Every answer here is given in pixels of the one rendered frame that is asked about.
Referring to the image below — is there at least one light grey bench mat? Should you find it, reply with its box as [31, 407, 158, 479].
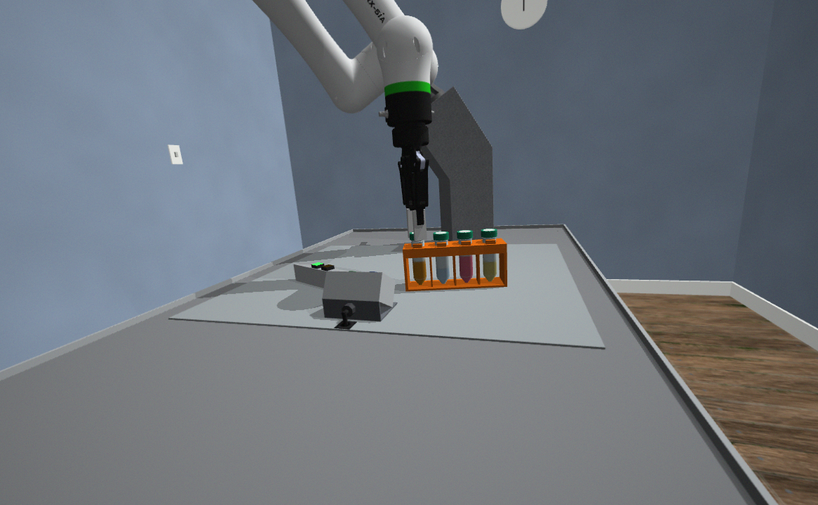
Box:
[168, 244, 605, 349]

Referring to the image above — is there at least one orange tube rack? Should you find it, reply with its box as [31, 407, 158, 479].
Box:
[403, 238, 507, 292]

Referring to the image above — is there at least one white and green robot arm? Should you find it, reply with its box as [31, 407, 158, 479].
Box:
[253, 0, 444, 128]

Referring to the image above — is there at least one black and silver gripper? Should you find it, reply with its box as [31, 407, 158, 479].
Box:
[392, 126, 429, 241]

